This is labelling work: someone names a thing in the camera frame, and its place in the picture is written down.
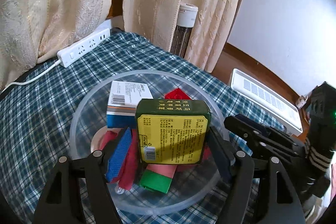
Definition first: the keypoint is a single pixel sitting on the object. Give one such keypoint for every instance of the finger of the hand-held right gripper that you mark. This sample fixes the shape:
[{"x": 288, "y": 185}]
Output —
[
  {"x": 241, "y": 127},
  {"x": 278, "y": 137}
]

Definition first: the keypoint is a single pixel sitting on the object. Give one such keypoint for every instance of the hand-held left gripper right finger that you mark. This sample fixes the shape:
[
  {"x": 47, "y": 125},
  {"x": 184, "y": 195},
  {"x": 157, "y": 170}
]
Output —
[{"x": 219, "y": 155}]

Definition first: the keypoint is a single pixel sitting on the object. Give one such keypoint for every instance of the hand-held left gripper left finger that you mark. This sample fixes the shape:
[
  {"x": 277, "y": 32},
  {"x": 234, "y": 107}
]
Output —
[{"x": 119, "y": 155}]

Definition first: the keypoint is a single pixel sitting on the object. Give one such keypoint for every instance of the pink building block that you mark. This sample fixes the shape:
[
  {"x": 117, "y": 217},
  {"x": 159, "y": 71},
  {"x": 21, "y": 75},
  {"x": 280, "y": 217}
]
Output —
[{"x": 160, "y": 170}]

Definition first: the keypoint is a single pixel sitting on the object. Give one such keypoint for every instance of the green square building block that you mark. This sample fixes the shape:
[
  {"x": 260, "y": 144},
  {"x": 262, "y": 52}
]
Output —
[{"x": 155, "y": 180}]

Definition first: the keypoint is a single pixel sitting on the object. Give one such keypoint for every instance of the dark green yellow-label box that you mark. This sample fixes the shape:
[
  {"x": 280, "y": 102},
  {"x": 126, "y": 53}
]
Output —
[{"x": 173, "y": 132}]

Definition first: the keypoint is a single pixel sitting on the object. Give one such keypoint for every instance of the clear plastic bowl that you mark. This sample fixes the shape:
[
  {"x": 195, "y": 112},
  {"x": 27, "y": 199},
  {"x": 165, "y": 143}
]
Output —
[{"x": 89, "y": 113}]

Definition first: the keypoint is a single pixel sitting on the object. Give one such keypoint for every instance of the blue and white box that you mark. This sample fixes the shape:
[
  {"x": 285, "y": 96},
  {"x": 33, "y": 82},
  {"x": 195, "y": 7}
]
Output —
[{"x": 128, "y": 98}]

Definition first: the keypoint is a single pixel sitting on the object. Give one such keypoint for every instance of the red building block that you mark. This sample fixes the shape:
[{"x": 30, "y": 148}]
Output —
[{"x": 177, "y": 95}]

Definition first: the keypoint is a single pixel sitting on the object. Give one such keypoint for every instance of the white plug adapter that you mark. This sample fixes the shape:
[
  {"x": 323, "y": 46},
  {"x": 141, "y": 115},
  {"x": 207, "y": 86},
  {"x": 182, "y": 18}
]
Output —
[{"x": 300, "y": 102}]

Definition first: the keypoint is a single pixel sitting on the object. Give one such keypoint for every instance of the white floor appliance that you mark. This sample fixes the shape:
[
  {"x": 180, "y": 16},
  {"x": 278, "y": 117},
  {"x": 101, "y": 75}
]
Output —
[{"x": 262, "y": 92}]

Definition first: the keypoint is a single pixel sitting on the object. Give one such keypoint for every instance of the blue plaid tablecloth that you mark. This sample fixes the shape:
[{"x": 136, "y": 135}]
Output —
[{"x": 39, "y": 121}]

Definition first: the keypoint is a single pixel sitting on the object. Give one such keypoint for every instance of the white tower fan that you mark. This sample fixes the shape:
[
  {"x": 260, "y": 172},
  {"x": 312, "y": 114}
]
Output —
[{"x": 183, "y": 37}]

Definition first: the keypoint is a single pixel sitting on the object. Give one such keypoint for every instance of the white power strip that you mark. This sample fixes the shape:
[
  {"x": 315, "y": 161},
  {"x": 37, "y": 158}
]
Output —
[{"x": 81, "y": 49}]

